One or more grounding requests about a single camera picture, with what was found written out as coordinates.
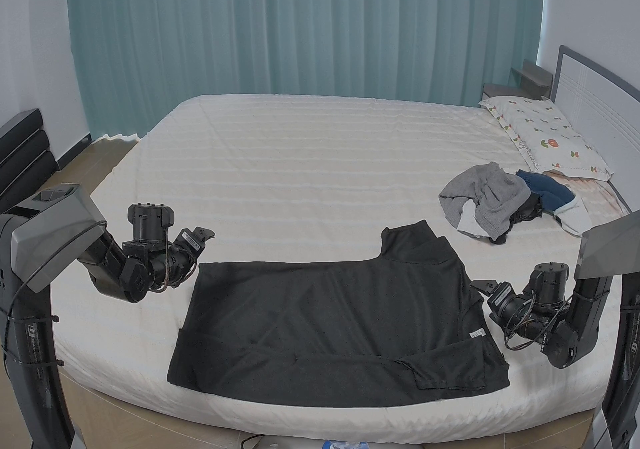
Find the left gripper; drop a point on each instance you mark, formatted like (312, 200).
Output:
(182, 254)

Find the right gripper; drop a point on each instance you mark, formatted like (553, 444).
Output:
(507, 307)

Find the black T-shirt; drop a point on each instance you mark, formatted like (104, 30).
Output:
(325, 317)

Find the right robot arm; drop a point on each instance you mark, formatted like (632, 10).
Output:
(575, 332)

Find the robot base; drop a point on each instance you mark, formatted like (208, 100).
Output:
(320, 443)

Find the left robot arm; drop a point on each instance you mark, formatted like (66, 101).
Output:
(50, 232)

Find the pile of clothes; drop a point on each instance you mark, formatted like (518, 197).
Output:
(495, 192)

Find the bed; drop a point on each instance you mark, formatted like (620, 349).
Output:
(325, 162)

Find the white printed pillow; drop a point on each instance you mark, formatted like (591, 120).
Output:
(550, 137)

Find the grey bedside table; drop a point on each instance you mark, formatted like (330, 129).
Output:
(527, 77)

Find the blue-green curtain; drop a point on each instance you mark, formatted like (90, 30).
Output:
(300, 12)

